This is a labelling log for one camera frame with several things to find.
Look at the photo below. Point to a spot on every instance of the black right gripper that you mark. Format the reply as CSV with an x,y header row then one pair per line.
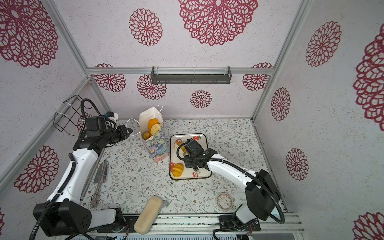
x,y
187,164

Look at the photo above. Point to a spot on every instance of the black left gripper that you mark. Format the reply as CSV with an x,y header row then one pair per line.
x,y
121,129

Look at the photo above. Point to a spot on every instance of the floral paper gift bag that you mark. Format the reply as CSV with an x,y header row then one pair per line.
x,y
157,144

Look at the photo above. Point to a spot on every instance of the long twisted orange bread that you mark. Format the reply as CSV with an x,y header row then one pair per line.
x,y
151,123

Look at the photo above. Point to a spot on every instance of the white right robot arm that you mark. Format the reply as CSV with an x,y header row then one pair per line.
x,y
262,194

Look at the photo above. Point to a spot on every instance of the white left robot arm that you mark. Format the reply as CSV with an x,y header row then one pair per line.
x,y
62,213

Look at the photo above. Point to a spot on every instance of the round tape roll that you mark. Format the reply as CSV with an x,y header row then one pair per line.
x,y
224,202

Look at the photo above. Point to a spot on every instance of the beige long baguette loaf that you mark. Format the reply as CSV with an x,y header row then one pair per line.
x,y
148,215

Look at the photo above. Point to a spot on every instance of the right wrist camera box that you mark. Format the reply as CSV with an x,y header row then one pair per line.
x,y
194,149

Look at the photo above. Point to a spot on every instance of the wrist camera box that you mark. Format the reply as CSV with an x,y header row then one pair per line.
x,y
194,149
100,125

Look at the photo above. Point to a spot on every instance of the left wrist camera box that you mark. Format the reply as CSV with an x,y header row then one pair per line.
x,y
100,125

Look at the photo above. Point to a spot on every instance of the black wire wall basket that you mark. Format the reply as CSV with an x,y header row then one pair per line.
x,y
70,116

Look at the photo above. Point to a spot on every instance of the black wall shelf rack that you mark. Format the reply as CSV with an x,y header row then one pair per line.
x,y
191,76

